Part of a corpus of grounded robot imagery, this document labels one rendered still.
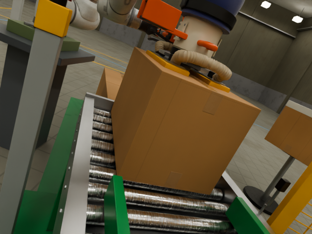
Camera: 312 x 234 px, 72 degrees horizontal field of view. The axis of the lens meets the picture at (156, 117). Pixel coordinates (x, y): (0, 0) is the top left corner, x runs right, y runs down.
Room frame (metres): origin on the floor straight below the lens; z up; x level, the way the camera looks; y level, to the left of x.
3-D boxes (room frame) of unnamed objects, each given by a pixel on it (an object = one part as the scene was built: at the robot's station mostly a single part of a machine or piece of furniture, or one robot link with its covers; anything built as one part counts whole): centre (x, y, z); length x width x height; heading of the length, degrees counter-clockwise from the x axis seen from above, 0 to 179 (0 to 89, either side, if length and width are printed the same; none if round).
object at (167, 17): (0.59, 0.10, 1.07); 0.09 x 0.08 x 0.05; 112
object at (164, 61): (0.93, 0.06, 0.97); 0.34 x 0.10 x 0.05; 22
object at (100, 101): (1.28, 0.09, 0.58); 0.70 x 0.03 x 0.06; 112
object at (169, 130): (0.98, -0.04, 0.75); 0.60 x 0.40 x 0.40; 22
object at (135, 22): (1.12, 0.29, 1.07); 0.09 x 0.06 x 0.09; 22
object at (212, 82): (1.00, -0.11, 0.97); 0.34 x 0.10 x 0.05; 22
